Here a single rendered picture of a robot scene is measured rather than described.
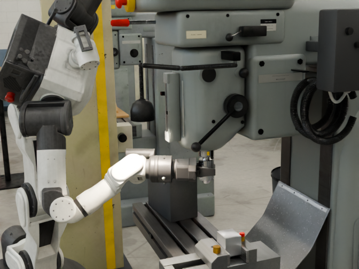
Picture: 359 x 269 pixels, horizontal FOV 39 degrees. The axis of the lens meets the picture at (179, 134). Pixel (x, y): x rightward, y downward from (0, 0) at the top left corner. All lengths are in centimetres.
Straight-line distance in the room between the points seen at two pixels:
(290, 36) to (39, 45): 79
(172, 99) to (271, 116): 31
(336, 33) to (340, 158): 48
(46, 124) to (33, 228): 64
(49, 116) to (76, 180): 177
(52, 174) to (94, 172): 177
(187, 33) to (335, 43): 39
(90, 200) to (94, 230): 189
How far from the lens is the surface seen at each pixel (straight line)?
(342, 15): 135
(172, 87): 152
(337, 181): 169
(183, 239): 184
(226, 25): 146
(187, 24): 141
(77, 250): 352
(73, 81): 168
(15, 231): 252
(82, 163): 332
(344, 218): 173
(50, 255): 226
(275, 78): 154
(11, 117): 205
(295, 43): 158
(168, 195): 195
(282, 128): 158
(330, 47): 135
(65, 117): 159
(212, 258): 148
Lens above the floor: 171
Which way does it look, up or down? 13 degrees down
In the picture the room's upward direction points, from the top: 1 degrees counter-clockwise
